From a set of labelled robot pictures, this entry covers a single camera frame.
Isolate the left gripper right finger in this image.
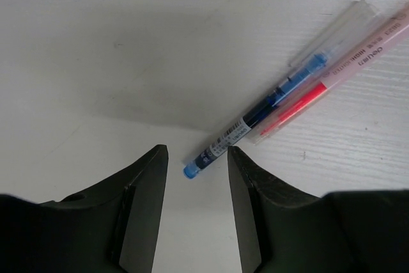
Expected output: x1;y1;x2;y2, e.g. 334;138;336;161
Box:
228;146;408;272

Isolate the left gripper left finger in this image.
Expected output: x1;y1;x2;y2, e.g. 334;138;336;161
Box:
1;144;169;272

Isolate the dark blue gel pen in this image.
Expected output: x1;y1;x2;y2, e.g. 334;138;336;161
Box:
183;0;380;179

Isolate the pink double ended highlighter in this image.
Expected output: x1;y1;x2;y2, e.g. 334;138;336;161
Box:
249;4;408;144

